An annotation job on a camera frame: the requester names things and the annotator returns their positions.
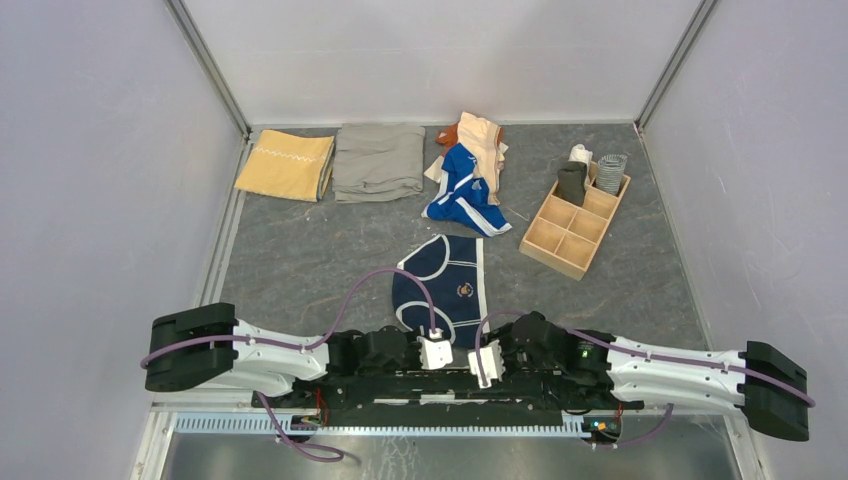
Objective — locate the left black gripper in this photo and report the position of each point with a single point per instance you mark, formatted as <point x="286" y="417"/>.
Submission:
<point x="417" y="363"/>

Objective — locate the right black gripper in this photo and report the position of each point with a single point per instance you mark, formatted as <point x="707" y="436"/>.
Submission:
<point x="508" y="367"/>

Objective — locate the navy blue white-trimmed underwear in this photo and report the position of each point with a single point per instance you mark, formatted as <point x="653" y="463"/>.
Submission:
<point x="443" y="279"/>

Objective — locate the olive boxer briefs beige waistband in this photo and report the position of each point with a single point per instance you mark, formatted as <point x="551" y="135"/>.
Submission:
<point x="571" y="182"/>

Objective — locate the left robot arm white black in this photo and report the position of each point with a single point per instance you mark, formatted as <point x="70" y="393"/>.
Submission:
<point x="209" y="345"/>

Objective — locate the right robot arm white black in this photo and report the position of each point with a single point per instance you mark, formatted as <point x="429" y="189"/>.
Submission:
<point x="584" y="370"/>

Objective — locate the royal blue white-striped underwear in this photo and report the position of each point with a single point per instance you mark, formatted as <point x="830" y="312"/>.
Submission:
<point x="463" y="196"/>

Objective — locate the peach orange underwear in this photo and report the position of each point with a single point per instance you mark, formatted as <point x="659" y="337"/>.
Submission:
<point x="484" y="140"/>

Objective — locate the wooden compartment organizer box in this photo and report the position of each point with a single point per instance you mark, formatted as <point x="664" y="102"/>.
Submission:
<point x="566" y="237"/>

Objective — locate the folded grey cloth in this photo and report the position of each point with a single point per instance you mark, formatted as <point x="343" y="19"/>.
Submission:
<point x="377" y="162"/>

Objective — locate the folded yellow cloth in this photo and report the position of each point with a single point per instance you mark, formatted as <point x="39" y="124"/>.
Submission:
<point x="287" y="166"/>

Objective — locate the rolled grey striped cloth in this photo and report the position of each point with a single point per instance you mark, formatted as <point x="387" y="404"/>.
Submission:
<point x="610" y="172"/>

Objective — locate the rolled white cloth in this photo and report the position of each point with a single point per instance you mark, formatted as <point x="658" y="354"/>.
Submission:
<point x="580" y="159"/>

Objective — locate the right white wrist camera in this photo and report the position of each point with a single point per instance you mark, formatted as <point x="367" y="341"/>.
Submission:
<point x="487" y="364"/>

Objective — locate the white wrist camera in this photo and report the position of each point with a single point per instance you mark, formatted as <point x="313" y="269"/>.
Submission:
<point x="487" y="364"/>
<point x="435" y="351"/>

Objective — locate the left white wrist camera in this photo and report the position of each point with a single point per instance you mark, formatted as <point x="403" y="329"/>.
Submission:
<point x="435" y="351"/>

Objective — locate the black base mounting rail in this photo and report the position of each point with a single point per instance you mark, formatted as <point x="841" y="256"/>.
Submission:
<point x="451" y="398"/>

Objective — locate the aluminium frame rail front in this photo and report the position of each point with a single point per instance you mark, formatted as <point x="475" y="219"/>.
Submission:
<point x="430" y="430"/>

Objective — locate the right corner aluminium post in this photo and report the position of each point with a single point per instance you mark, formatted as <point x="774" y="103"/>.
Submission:
<point x="686" y="42"/>

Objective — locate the corner aluminium post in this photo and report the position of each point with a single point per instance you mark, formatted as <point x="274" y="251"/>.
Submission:
<point x="202" y="53"/>
<point x="686" y="42"/>

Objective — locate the left corner aluminium post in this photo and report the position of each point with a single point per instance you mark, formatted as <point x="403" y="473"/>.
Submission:
<point x="202" y="53"/>

